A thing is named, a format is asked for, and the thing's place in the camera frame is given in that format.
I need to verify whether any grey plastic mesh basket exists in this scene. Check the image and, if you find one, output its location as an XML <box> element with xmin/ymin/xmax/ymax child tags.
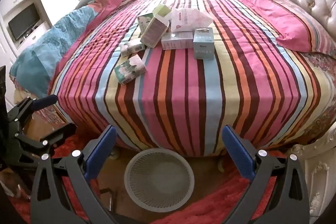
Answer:
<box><xmin>124</xmin><ymin>148</ymin><xmax>195</xmax><ymax>210</ymax></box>

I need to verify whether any black television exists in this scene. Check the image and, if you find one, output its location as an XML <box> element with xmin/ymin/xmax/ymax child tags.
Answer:
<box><xmin>8</xmin><ymin>2</ymin><xmax>41</xmax><ymax>41</ymax></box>

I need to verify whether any green tissue pack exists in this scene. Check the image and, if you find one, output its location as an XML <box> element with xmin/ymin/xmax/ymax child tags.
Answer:
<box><xmin>114</xmin><ymin>54</ymin><xmax>146</xmax><ymax>86</ymax></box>

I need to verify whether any ornate white nightstand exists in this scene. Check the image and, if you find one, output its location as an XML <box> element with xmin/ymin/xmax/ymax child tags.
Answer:
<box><xmin>289</xmin><ymin>132</ymin><xmax>336</xmax><ymax>217</ymax></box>

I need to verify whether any light green square box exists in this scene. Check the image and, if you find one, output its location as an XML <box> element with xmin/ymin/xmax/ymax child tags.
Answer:
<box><xmin>153</xmin><ymin>4</ymin><xmax>172</xmax><ymax>18</ymax></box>

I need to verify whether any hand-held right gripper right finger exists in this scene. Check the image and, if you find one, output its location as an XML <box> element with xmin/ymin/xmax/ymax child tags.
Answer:
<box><xmin>222</xmin><ymin>125</ymin><xmax>310</xmax><ymax>224</ymax></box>

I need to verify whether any white and green carton box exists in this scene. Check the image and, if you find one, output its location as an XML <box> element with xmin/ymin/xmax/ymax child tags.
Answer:
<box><xmin>138</xmin><ymin>14</ymin><xmax>155</xmax><ymax>36</ymax></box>

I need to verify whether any small white tissue pack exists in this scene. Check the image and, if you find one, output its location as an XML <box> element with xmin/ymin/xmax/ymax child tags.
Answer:
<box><xmin>120</xmin><ymin>39</ymin><xmax>146</xmax><ymax>57</ymax></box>

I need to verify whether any red shaggy rug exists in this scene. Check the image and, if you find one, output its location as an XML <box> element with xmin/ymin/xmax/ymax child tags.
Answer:
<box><xmin>10</xmin><ymin>132</ymin><xmax>290</xmax><ymax>224</ymax></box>

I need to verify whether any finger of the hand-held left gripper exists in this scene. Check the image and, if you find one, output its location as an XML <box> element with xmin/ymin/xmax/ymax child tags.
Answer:
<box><xmin>16</xmin><ymin>123</ymin><xmax>76</xmax><ymax>159</ymax></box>
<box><xmin>8</xmin><ymin>94</ymin><xmax>58</xmax><ymax>133</ymax></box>

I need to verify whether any grey-blue carton box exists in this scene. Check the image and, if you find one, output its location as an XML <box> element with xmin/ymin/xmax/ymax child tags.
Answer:
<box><xmin>193</xmin><ymin>28</ymin><xmax>215</xmax><ymax>60</ymax></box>

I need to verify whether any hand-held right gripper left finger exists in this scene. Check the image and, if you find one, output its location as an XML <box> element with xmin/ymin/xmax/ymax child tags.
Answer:
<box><xmin>30</xmin><ymin>125</ymin><xmax>117</xmax><ymax>224</ymax></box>

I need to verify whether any large pink pillow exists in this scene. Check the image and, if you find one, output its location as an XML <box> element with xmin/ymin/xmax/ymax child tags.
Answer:
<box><xmin>233</xmin><ymin>0</ymin><xmax>336</xmax><ymax>53</ymax></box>

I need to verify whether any white plastic bag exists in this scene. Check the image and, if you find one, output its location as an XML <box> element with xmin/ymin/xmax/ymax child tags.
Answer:
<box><xmin>171</xmin><ymin>7</ymin><xmax>214</xmax><ymax>32</ymax></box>

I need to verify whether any tall green carton box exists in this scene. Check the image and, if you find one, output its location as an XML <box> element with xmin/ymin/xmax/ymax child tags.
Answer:
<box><xmin>140</xmin><ymin>14</ymin><xmax>169</xmax><ymax>48</ymax></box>

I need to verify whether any pink striped quilt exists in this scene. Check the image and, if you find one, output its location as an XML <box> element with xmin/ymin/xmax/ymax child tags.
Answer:
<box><xmin>52</xmin><ymin>0</ymin><xmax>155</xmax><ymax>75</ymax></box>

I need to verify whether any striped bedspread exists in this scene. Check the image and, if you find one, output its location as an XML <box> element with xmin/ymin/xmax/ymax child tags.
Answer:
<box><xmin>50</xmin><ymin>0</ymin><xmax>336</xmax><ymax>157</ymax></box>

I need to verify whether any long white carton box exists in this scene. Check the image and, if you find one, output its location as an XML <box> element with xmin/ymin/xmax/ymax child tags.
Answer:
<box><xmin>161</xmin><ymin>32</ymin><xmax>195</xmax><ymax>50</ymax></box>

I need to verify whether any blue patterned quilt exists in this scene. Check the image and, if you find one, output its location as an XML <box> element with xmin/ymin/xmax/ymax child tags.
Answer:
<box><xmin>9</xmin><ymin>5</ymin><xmax>98</xmax><ymax>99</ymax></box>

